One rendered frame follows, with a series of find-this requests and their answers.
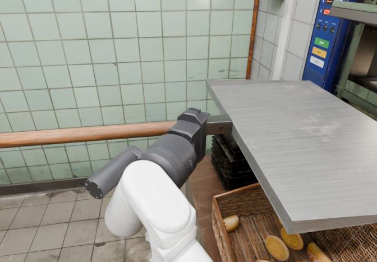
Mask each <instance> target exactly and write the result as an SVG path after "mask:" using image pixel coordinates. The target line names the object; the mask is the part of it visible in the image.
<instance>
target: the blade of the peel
mask: <svg viewBox="0 0 377 262"><path fill-rule="evenodd" d="M205 87H206V89H207V90H208V92H209V94H210V96H211V98H212V99H213V101H214V103H215V105H216V106H217V108H218V110H219V112H220V114H221V115H226V114H228V115H229V116H230V117H231V119H232V121H233V123H232V135H233V137H234V139H235V141H236V142H237V144H238V146H239V147H240V149H241V151H242V153H243V155H244V156H245V158H246V160H247V162H248V164H249V166H250V167H251V169H252V171H253V173H254V175H255V176H256V178H257V180H258V181H259V184H260V185H261V187H262V189H263V190H264V192H265V194H266V196H267V198H268V199H269V201H270V203H271V205H272V207H273V208H274V210H275V212H276V214H277V216H278V218H279V219H280V221H281V223H282V224H283V226H284V228H285V230H286V232H287V233H288V235H293V234H298V233H306V232H314V231H322V230H327V229H335V228H343V227H351V226H359V225H364V224H372V223H377V121H375V120H373V119H372V118H370V117H368V116H367V115H365V114H363V113H362V112H360V111H358V110H357V109H355V108H354V107H352V106H350V105H349V104H347V103H345V102H344V101H342V100H340V99H339V98H337V97H336V96H334V95H333V94H331V93H329V92H327V91H326V90H324V89H323V88H321V87H319V86H318V85H316V84H315V83H313V82H311V81H310V80H307V81H291V80H239V79H206V86H205Z"/></svg>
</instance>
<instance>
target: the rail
mask: <svg viewBox="0 0 377 262"><path fill-rule="evenodd" d="M332 7H336V8H344V9H348V10H355V11H362V12H369V13H377V4H368V3H358V2H349V1H339V0H334V2H333V4H332Z"/></svg>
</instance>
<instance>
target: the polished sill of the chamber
mask: <svg viewBox="0 0 377 262"><path fill-rule="evenodd" d="M345 90H347V91H349V92H350V93H352V94H354V95H356V96H358V97H360V98H361V99H363V100H365V101H367V102H369V103H371V104H372V105H374V106H376V107H377V85H375V84H373V83H371V82H368V81H366V80H364V79H348V80H347V83H346V86H345Z"/></svg>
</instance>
